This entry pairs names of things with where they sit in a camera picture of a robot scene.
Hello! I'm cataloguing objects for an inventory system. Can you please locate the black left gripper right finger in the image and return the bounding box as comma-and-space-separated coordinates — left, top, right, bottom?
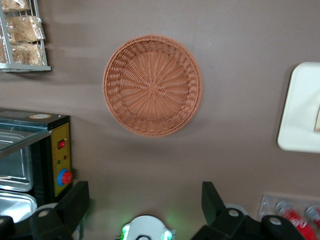
191, 180, 254, 240

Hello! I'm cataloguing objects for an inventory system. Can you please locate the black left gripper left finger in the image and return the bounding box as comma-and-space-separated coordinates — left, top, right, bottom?
29, 180, 90, 240

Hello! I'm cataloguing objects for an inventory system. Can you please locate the cream plastic tray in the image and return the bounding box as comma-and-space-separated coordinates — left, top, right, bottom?
276, 61, 320, 153

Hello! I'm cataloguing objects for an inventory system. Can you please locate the round brown wicker basket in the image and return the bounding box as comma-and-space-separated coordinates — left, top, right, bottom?
102, 34, 203, 138

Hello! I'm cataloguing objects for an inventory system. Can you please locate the tray of packaged snacks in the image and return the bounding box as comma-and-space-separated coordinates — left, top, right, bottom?
0, 0, 52, 73

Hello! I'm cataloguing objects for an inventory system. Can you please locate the clear acrylic bottle rack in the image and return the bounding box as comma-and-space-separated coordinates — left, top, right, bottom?
259, 194, 320, 240

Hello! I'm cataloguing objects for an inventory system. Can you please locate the steel warmer pan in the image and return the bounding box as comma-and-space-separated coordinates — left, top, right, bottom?
0, 191, 38, 224
0, 129, 34, 192

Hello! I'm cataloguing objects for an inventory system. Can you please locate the black glass food warmer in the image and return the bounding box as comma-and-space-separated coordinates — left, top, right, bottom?
0, 107, 74, 224

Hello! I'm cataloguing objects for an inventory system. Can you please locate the clear puffed snack pack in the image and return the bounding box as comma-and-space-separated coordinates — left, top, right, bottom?
4, 15, 47, 45
0, 37, 7, 64
9, 42, 48, 67
0, 0, 31, 13

